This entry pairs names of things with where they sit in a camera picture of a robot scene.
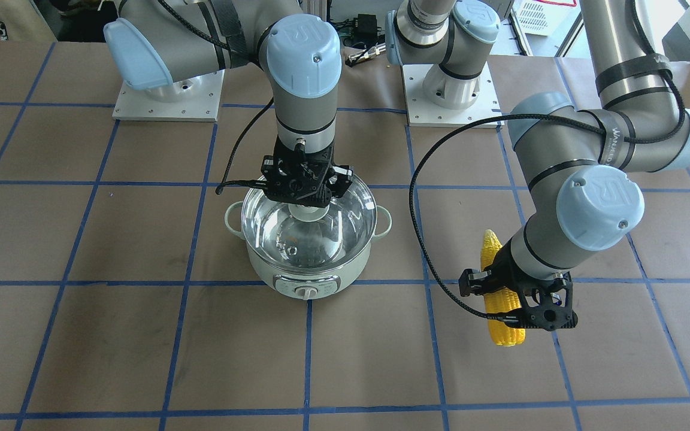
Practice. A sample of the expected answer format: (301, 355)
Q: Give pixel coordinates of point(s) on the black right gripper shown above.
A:
(341, 182)

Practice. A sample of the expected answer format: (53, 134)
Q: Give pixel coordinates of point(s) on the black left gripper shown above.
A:
(505, 267)

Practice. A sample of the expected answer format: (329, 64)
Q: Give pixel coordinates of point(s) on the yellow corn cob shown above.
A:
(500, 301)

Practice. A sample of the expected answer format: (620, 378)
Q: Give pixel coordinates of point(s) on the glass pot lid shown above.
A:
(302, 239)

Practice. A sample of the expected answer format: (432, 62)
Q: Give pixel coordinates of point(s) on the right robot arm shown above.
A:
(160, 43)

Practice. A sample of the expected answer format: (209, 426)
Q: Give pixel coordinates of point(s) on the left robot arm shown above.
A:
(576, 164)

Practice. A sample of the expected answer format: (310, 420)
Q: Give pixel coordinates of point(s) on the pale green electric pot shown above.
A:
(310, 285)

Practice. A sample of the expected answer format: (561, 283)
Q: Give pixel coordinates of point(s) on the black power supply box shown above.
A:
(365, 29)

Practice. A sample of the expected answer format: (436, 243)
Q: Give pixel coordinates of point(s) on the white perforated basket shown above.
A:
(540, 17)

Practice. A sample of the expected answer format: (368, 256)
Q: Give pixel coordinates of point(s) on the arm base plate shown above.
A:
(194, 99)
(436, 99)

